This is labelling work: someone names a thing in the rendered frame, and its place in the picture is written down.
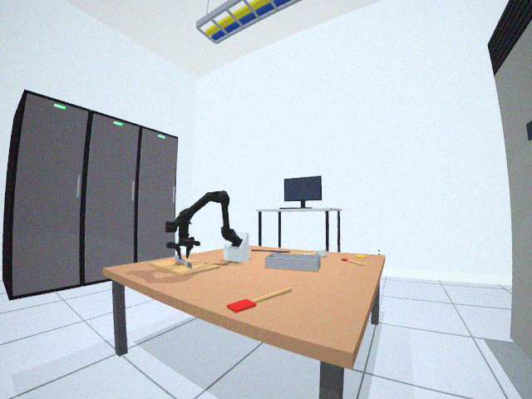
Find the grey roasting tin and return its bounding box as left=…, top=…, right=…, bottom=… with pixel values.
left=264, top=253, right=322, bottom=271

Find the red spatula with wooden handle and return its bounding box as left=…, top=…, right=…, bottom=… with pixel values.
left=227, top=287, right=293, bottom=313

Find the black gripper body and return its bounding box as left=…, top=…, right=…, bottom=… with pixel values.
left=166, top=232, right=200, bottom=249

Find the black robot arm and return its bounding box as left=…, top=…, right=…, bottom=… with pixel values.
left=165, top=190, right=243, bottom=247

